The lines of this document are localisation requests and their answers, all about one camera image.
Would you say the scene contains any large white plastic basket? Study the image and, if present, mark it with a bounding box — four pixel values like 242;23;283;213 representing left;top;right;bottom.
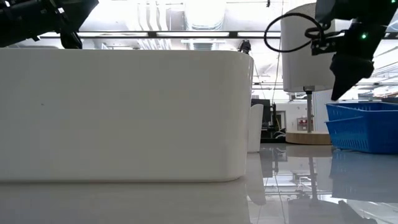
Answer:
0;48;254;184

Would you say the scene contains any white lamp with wooden base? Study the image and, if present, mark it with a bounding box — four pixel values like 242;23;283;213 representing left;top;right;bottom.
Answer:
280;2;338;146

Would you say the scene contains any overhead frame light bar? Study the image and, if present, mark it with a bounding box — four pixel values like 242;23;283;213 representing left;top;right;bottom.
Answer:
40;30;398;40

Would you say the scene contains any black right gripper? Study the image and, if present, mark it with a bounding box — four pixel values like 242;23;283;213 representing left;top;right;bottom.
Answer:
330;20;389;101

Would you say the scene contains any black ceiling cord reel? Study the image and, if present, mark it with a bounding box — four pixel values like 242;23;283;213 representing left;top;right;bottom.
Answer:
238;39;252;54

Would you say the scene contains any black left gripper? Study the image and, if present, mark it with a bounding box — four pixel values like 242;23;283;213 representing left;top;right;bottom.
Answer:
46;0;100;50

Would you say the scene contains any blue slotted plastic basket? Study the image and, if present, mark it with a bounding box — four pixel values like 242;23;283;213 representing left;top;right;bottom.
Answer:
325;110;398;155
325;101;398;123

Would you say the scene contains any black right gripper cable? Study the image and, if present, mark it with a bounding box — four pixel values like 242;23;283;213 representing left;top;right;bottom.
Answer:
264;12;327;54

